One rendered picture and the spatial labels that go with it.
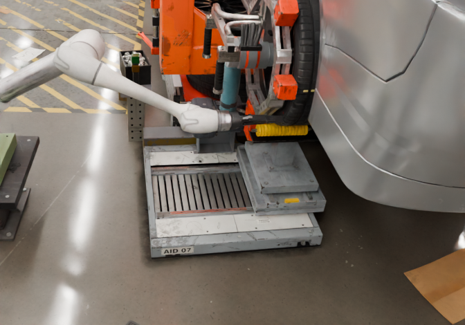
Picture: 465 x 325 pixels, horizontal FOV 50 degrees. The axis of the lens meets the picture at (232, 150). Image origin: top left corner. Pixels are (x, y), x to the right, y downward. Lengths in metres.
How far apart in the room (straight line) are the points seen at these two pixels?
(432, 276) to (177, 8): 1.80
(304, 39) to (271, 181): 0.82
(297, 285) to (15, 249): 1.30
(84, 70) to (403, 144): 1.24
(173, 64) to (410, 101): 1.57
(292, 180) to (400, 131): 1.16
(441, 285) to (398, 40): 1.47
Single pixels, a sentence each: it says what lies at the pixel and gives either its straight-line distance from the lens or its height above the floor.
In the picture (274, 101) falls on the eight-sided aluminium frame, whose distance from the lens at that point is 2.12.
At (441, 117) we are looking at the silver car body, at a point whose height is 1.15.
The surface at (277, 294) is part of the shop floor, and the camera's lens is 2.33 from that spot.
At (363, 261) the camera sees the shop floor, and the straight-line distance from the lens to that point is 2.58.
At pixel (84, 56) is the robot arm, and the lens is 2.10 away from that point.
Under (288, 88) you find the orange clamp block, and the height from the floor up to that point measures 0.87.
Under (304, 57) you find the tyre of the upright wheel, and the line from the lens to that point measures 2.01.
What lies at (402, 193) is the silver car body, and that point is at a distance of 1.64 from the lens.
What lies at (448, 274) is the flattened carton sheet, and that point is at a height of 0.01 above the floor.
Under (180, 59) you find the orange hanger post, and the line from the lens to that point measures 2.71.
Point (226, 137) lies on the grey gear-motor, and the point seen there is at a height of 0.13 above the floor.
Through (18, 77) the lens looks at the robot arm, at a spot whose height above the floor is 0.69.
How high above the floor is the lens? 1.80
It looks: 36 degrees down
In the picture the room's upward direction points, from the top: 7 degrees clockwise
